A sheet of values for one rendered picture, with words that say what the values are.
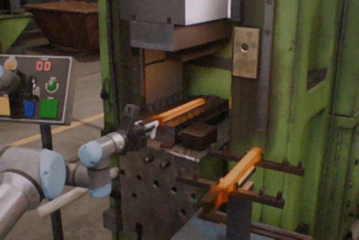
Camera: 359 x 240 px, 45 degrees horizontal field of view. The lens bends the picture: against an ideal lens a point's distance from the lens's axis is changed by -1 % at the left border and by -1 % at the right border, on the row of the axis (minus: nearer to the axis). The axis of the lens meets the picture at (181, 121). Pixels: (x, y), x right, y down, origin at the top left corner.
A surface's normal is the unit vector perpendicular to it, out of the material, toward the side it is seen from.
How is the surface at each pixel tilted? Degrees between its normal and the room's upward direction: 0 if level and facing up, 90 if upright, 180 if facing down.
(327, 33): 90
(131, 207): 90
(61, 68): 60
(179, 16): 90
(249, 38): 90
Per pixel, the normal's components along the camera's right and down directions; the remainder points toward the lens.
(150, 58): 0.82, 0.19
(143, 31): -0.57, 0.28
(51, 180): 0.99, 0.02
